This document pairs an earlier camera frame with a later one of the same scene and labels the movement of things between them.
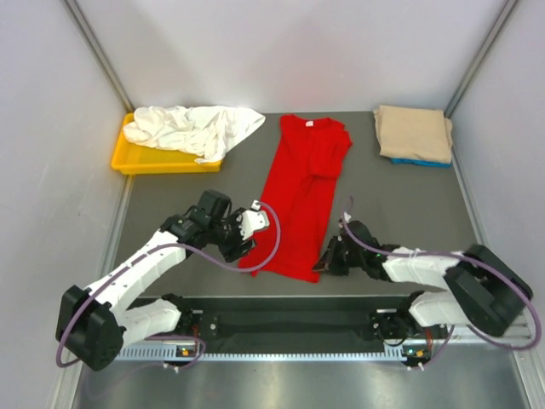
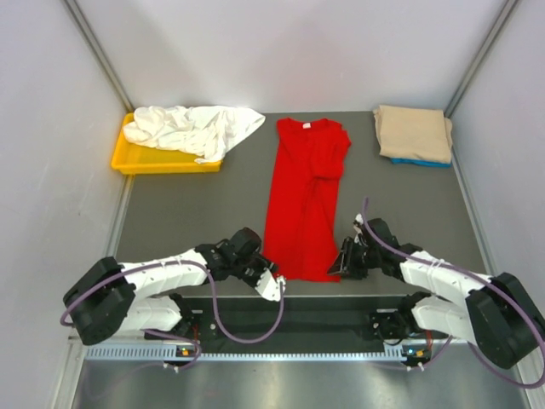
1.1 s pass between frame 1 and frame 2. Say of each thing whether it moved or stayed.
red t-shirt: stayed
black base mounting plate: stayed
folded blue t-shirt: stayed
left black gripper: moved
